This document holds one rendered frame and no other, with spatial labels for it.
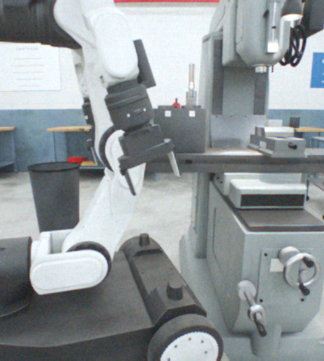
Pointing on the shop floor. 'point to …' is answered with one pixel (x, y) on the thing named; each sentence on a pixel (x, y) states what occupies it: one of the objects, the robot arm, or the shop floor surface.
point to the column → (247, 90)
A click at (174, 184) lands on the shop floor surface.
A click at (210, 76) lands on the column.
